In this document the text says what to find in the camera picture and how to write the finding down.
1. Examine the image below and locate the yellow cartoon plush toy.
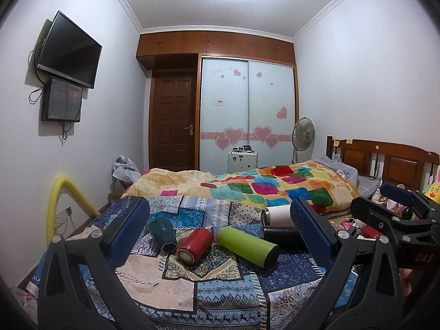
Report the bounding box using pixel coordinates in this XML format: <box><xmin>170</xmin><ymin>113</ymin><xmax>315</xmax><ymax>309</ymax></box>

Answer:
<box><xmin>423</xmin><ymin>166</ymin><xmax>440</xmax><ymax>204</ymax></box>

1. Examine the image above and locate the frosted sliding wardrobe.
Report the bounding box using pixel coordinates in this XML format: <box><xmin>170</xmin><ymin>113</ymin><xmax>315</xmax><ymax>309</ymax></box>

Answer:
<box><xmin>199</xmin><ymin>57</ymin><xmax>296</xmax><ymax>174</ymax></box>

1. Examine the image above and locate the standing electric fan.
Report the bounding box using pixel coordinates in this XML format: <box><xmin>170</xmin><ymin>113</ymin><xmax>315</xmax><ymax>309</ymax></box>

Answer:
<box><xmin>291</xmin><ymin>117</ymin><xmax>315</xmax><ymax>163</ymax></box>

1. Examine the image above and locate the brown wooden door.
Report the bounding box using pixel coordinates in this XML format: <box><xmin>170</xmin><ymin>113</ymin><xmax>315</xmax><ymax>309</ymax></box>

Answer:
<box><xmin>148</xmin><ymin>70</ymin><xmax>196</xmax><ymax>171</ymax></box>

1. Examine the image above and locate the white steel cup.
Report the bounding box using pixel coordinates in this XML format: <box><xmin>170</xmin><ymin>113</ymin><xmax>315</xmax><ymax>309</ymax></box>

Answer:
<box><xmin>261</xmin><ymin>205</ymin><xmax>294</xmax><ymax>228</ymax></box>

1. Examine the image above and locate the wooden overhead cabinet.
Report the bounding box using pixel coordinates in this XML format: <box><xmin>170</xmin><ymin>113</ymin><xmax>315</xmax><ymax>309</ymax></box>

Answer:
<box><xmin>136</xmin><ymin>31</ymin><xmax>295</xmax><ymax>70</ymax></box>

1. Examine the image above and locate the wooden bed headboard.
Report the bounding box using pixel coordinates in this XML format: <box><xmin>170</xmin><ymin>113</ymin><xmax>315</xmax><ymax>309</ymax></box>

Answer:
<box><xmin>326</xmin><ymin>136</ymin><xmax>439</xmax><ymax>191</ymax></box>

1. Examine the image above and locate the right hand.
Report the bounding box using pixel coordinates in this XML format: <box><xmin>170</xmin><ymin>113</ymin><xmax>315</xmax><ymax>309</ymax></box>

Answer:
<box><xmin>399</xmin><ymin>268</ymin><xmax>415</xmax><ymax>298</ymax></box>

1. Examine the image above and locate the black cylindrical cup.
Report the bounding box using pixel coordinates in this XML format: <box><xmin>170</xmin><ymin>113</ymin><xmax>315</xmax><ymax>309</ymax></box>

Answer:
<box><xmin>263</xmin><ymin>226</ymin><xmax>308</xmax><ymax>253</ymax></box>

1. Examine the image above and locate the red cylindrical cup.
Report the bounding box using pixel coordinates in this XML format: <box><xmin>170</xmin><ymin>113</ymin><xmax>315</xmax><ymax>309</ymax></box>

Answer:
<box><xmin>177</xmin><ymin>227</ymin><xmax>214</xmax><ymax>265</ymax></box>

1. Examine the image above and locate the small black wall monitor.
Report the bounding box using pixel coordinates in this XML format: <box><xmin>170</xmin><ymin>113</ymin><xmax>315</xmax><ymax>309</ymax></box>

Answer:
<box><xmin>40</xmin><ymin>77</ymin><xmax>83</xmax><ymax>123</ymax></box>

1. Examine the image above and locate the wall power socket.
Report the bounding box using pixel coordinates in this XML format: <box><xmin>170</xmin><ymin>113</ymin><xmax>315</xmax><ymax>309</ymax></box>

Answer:
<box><xmin>54</xmin><ymin>206</ymin><xmax>72</xmax><ymax>229</ymax></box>

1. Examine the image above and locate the green cylindrical cup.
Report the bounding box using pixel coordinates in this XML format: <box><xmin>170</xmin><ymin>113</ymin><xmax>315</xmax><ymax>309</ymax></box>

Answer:
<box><xmin>217</xmin><ymin>227</ymin><xmax>280</xmax><ymax>269</ymax></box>

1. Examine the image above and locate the dark green faceted cup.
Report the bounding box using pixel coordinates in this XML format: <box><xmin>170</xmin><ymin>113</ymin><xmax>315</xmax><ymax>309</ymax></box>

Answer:
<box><xmin>148</xmin><ymin>218</ymin><xmax>177</xmax><ymax>254</ymax></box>

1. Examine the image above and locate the grey pillow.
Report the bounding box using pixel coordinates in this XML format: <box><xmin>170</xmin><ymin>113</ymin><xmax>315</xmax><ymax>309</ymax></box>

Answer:
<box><xmin>314</xmin><ymin>155</ymin><xmax>382</xmax><ymax>199</ymax></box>

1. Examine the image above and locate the grey clothes pile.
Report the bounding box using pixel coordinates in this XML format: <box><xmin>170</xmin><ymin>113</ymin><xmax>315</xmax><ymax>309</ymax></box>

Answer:
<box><xmin>111</xmin><ymin>155</ymin><xmax>141</xmax><ymax>191</ymax></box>

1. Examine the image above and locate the blue patterned bedsheet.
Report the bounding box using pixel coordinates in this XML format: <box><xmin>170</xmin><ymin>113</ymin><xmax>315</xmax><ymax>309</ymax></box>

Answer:
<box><xmin>25</xmin><ymin>194</ymin><xmax>359</xmax><ymax>330</ymax></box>

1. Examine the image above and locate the wall mounted black television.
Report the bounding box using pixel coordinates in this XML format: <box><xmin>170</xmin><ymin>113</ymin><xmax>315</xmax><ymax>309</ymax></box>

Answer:
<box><xmin>37</xmin><ymin>11</ymin><xmax>102</xmax><ymax>89</ymax></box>

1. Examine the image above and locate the colourful patchwork blanket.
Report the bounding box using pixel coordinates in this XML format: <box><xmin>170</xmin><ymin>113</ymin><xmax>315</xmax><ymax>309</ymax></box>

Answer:
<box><xmin>124</xmin><ymin>160</ymin><xmax>360</xmax><ymax>215</ymax></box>

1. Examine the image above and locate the small white cabinet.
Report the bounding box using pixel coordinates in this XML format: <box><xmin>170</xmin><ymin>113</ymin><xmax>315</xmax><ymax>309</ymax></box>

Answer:
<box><xmin>227</xmin><ymin>145</ymin><xmax>258</xmax><ymax>173</ymax></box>

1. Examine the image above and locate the yellow foam tube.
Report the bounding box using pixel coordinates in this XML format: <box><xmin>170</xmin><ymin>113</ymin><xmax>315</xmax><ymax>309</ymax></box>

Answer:
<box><xmin>45</xmin><ymin>176</ymin><xmax>100</xmax><ymax>245</ymax></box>

